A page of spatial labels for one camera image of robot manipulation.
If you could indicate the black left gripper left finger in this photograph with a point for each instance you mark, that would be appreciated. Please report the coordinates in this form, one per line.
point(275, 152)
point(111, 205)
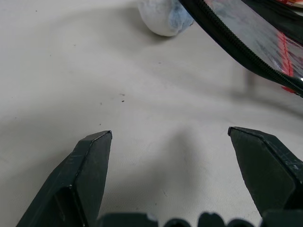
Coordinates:
point(80, 179)

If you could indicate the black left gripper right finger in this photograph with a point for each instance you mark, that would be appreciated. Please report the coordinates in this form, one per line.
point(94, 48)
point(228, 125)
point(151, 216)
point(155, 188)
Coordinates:
point(267, 170)

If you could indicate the clear pouch with black zipper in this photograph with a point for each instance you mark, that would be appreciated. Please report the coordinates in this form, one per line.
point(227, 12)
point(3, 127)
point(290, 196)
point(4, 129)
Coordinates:
point(255, 40)

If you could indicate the white and blue cloth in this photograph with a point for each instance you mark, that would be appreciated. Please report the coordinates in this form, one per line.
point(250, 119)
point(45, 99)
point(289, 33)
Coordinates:
point(163, 16)

